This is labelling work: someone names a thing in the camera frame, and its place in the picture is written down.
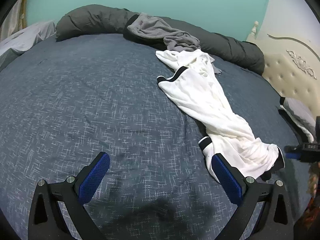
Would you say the white polo shirt black trim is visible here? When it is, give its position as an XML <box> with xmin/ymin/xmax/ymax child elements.
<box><xmin>156</xmin><ymin>49</ymin><xmax>285</xmax><ymax>179</ymax></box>

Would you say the stack of folded clothes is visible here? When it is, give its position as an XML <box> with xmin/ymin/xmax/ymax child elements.
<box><xmin>280</xmin><ymin>97</ymin><xmax>316</xmax><ymax>142</ymax></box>

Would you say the cream tufted headboard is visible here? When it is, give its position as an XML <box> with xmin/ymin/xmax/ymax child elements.
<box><xmin>247</xmin><ymin>21</ymin><xmax>319</xmax><ymax>118</ymax></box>

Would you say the blue patterned bed sheet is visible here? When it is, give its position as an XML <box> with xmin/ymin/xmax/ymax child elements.
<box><xmin>0</xmin><ymin>32</ymin><xmax>311</xmax><ymax>240</ymax></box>

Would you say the light grey blanket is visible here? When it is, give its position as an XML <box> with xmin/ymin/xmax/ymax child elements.
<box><xmin>0</xmin><ymin>21</ymin><xmax>56</xmax><ymax>71</ymax></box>

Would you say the grey crumpled garment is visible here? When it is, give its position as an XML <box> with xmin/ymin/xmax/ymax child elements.
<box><xmin>123</xmin><ymin>13</ymin><xmax>222</xmax><ymax>75</ymax></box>

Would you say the striped beige curtain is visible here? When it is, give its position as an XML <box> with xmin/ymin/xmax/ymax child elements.
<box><xmin>1</xmin><ymin>0</ymin><xmax>27</xmax><ymax>41</ymax></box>

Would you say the dark grey rolled duvet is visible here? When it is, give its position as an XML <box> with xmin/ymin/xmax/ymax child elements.
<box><xmin>56</xmin><ymin>4</ymin><xmax>265</xmax><ymax>75</ymax></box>

